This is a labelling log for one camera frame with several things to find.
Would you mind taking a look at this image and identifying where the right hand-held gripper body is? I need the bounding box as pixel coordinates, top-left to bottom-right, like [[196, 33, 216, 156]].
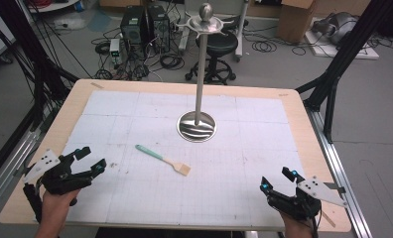
[[267, 176, 348, 222]]

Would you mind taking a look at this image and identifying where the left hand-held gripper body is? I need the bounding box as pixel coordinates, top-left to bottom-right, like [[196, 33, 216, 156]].
[[22, 148, 93, 224]]

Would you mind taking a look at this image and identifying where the wooden spatula with green handle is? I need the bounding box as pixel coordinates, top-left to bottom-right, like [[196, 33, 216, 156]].
[[134, 144, 192, 177]]

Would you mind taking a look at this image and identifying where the steel utensil stand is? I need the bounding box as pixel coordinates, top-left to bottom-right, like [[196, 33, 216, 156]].
[[176, 2, 234, 144]]

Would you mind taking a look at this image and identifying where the person's right hand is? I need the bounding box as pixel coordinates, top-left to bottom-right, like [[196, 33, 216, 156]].
[[279, 211, 316, 238]]

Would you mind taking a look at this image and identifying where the person's left hand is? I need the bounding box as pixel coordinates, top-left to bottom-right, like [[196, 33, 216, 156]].
[[40, 187, 81, 229]]

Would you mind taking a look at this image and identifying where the white grid paper mat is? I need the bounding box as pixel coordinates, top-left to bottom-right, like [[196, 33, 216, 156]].
[[59, 89, 318, 229]]

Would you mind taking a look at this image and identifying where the small white power supply box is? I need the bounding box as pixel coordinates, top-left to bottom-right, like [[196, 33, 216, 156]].
[[109, 38, 122, 65]]

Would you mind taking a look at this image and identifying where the black computer tower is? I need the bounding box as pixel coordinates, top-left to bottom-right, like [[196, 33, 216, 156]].
[[147, 4, 171, 54], [119, 5, 150, 54]]

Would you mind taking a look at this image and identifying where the white flat board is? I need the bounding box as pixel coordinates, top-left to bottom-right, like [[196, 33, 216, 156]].
[[304, 31, 381, 61]]

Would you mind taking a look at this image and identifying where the black round stool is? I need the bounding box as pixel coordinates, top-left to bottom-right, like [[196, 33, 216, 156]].
[[185, 30, 240, 85]]

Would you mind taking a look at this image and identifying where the grey bag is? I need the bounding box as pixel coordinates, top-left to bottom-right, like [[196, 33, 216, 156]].
[[312, 11, 359, 47]]

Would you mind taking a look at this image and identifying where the white metal stand leg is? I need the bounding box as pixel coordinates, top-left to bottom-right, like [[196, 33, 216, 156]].
[[234, 0, 250, 63]]

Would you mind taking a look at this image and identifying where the cardboard box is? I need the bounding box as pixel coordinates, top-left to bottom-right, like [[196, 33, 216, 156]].
[[277, 0, 318, 44]]

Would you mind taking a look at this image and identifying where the aluminium rail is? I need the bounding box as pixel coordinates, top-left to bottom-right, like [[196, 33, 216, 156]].
[[305, 107, 374, 238], [0, 127, 42, 216]]

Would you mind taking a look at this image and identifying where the black metal frame stand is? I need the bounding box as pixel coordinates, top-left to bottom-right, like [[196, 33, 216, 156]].
[[295, 0, 393, 144], [0, 0, 80, 133]]

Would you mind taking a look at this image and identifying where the coiled black cable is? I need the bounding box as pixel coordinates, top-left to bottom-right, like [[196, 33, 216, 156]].
[[159, 53, 186, 71], [94, 41, 111, 56], [251, 39, 278, 54]]

